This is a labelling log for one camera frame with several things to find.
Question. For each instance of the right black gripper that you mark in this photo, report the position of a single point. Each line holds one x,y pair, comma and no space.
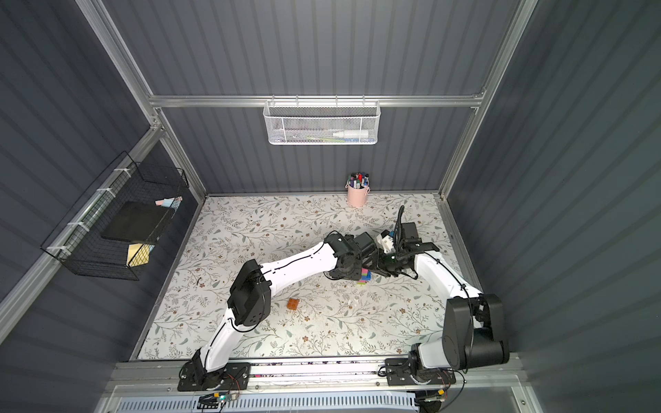
398,260

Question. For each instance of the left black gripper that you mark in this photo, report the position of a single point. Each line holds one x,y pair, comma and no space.
365,261

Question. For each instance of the orange lego brick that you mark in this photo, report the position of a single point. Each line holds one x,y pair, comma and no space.
293,304

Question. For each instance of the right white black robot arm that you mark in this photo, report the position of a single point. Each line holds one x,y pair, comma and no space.
473,331

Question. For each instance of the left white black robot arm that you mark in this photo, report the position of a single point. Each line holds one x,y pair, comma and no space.
251,293

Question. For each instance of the pink pen cup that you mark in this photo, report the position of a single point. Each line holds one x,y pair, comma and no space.
357,197

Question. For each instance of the floral table mat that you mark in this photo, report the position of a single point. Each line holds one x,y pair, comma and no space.
341,318

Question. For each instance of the markers in cup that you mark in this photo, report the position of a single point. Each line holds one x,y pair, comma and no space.
358,181

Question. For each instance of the white bottle in basket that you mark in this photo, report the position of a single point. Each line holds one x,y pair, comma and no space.
354,135

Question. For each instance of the pastel sticky note pad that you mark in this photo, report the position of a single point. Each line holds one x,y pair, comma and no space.
173,203

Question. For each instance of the small green circuit board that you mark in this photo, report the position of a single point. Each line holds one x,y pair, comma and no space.
212,401

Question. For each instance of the yellow sticky notes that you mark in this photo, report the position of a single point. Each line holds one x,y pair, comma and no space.
138,254

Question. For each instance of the black notebook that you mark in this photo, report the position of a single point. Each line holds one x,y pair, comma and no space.
138,223

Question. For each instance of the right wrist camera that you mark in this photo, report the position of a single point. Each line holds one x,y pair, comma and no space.
385,241

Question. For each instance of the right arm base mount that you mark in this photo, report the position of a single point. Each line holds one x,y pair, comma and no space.
410,371

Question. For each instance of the white wire mesh basket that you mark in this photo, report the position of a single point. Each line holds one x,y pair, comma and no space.
312,123

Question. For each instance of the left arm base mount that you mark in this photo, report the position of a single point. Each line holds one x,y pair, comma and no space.
233,377

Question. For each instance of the aluminium rail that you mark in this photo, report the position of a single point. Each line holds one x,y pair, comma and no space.
320,374

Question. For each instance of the black wire wall basket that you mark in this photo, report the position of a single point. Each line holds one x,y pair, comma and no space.
78,245

